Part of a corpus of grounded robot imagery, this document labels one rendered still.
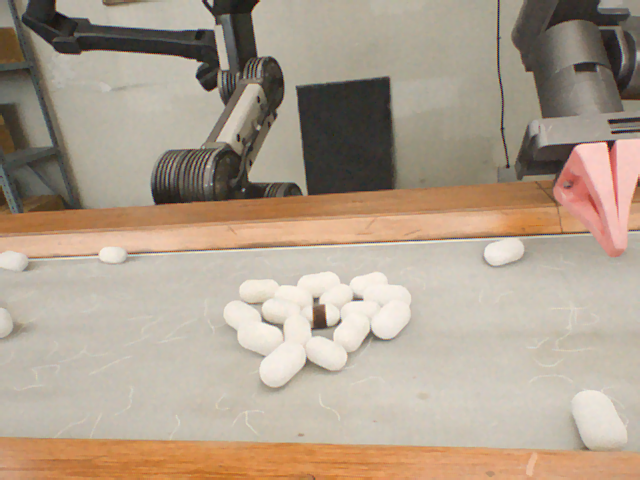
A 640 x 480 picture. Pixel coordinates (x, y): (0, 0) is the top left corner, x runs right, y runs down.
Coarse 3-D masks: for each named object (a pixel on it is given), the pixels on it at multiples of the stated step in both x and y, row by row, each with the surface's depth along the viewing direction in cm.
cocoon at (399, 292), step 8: (368, 288) 40; (376, 288) 39; (384, 288) 39; (392, 288) 39; (400, 288) 39; (368, 296) 39; (376, 296) 39; (384, 296) 39; (392, 296) 38; (400, 296) 38; (408, 296) 39; (384, 304) 39; (408, 304) 39
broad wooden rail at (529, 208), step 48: (384, 192) 61; (432, 192) 59; (480, 192) 57; (528, 192) 55; (0, 240) 61; (48, 240) 60; (96, 240) 59; (144, 240) 58; (192, 240) 57; (240, 240) 56; (288, 240) 55; (336, 240) 54; (384, 240) 53
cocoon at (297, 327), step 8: (288, 320) 37; (296, 320) 36; (304, 320) 37; (288, 328) 36; (296, 328) 35; (304, 328) 35; (288, 336) 35; (296, 336) 35; (304, 336) 35; (304, 344) 35
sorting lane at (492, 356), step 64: (128, 256) 57; (192, 256) 55; (256, 256) 53; (320, 256) 51; (384, 256) 50; (448, 256) 48; (576, 256) 45; (64, 320) 44; (128, 320) 43; (192, 320) 42; (448, 320) 38; (512, 320) 37; (576, 320) 36; (0, 384) 36; (64, 384) 36; (128, 384) 35; (192, 384) 34; (256, 384) 33; (320, 384) 32; (384, 384) 32; (448, 384) 31; (512, 384) 30; (576, 384) 30; (576, 448) 26
